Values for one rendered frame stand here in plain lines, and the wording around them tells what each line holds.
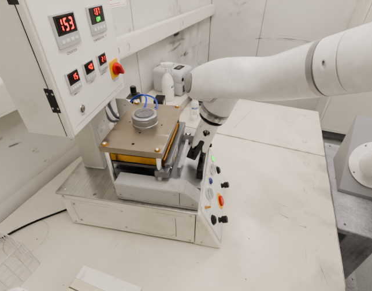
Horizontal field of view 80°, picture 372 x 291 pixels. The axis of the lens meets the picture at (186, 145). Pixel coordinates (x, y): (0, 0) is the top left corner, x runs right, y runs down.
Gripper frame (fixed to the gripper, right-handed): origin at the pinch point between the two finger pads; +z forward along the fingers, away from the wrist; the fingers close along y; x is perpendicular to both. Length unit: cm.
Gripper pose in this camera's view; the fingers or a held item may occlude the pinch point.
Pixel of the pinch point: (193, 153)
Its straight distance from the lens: 73.9
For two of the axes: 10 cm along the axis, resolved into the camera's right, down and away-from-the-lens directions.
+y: 1.8, -6.0, 7.8
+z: -3.4, 7.1, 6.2
